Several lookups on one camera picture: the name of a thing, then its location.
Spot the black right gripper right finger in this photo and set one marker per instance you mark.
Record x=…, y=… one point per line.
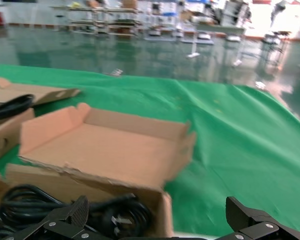
x=242, y=215

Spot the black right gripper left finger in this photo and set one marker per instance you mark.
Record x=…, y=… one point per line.
x=78, y=212

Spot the cardboard box with torn lid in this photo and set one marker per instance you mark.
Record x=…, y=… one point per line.
x=110, y=150

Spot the cardboard box with intact lid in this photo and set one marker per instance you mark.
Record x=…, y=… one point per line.
x=5, y=135

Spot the green cloth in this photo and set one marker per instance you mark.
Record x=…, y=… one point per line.
x=240, y=150

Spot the black stand table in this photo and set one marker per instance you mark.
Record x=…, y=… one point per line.
x=277, y=37

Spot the wooden shelf rack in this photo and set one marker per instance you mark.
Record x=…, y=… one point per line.
x=102, y=22

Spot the white workbench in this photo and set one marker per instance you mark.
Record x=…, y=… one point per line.
x=175, y=22

